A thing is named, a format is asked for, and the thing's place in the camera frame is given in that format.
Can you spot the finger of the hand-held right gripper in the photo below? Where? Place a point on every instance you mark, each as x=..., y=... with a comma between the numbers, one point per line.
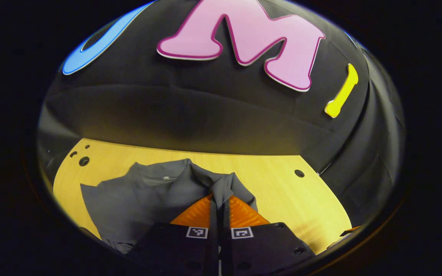
x=349, y=230

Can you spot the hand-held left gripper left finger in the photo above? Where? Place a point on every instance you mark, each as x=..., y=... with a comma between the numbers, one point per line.
x=213, y=245

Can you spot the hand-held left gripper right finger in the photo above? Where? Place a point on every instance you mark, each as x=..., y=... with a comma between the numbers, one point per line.
x=225, y=249

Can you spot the dark grey shirt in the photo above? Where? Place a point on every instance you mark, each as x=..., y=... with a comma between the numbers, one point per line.
x=144, y=199

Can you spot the silver metal clip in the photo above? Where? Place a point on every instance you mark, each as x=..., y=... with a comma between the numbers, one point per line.
x=324, y=168

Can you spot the black backdrop cloth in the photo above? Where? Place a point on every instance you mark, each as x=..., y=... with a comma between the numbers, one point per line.
x=205, y=115

